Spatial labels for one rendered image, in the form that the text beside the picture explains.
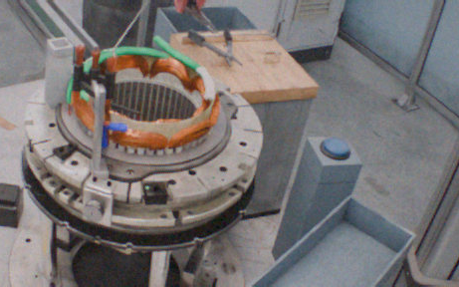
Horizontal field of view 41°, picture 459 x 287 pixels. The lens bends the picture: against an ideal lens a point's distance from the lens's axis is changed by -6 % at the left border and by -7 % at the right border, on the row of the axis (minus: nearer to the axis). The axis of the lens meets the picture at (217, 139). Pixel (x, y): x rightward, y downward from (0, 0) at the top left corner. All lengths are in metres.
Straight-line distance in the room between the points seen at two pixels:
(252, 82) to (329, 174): 0.20
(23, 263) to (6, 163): 0.29
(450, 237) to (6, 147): 0.86
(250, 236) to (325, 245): 0.36
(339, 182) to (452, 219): 0.19
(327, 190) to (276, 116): 0.17
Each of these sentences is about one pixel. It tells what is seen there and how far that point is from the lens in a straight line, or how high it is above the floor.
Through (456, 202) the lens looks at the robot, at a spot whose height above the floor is 1.07.
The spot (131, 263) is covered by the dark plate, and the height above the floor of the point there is 0.78.
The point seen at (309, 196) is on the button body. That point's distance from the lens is 1.00.
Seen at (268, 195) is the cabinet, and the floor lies 0.83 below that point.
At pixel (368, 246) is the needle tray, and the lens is 0.86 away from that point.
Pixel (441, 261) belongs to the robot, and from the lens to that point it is 1.00.
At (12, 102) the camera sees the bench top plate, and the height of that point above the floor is 0.78.
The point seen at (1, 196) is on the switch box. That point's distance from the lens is 1.12.
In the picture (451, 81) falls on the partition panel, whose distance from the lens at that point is 3.25.
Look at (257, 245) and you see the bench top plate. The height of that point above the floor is 0.78.
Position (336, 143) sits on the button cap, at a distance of 0.99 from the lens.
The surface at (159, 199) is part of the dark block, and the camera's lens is 0.75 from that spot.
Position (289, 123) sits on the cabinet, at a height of 0.99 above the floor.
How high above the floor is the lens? 1.58
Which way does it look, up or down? 35 degrees down
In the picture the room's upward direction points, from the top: 12 degrees clockwise
